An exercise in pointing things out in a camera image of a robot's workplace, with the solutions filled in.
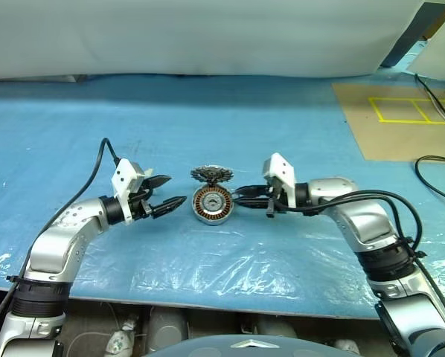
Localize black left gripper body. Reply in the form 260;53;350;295
129;177;156;222

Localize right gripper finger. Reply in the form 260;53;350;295
234;196;272;210
232;184;270;197

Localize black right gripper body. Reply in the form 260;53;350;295
266;181;286;210

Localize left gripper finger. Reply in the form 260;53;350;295
150;195;188;219
147;173;173;192

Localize round gray housing lid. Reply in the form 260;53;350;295
190;164;235;187

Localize copper wound spoked rotor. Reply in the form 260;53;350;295
193;187;231;220

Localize blue table cover sheet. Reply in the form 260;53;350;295
0;74;445;321

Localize gray rounded cylinder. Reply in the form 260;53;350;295
147;306;189;353

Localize brown cardboard sheet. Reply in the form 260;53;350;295
331;82;445;161

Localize white crumpled bag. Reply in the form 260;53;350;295
106;314;140;355

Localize gray robot torso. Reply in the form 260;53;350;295
140;333;331;357

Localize white backdrop board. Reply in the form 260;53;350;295
0;0;426;81

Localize white flat panel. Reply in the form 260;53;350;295
408;36;445;82

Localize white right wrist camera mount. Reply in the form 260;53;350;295
262;152;297;209

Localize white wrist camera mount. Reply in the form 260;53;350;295
262;152;297;209
110;158;153;227

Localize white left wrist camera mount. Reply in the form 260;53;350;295
110;158;153;227

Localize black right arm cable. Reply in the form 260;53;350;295
266;189;445;328

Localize thick black looped cable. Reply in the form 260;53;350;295
415;155;445;206

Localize thin black cable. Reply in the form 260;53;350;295
414;73;445;133

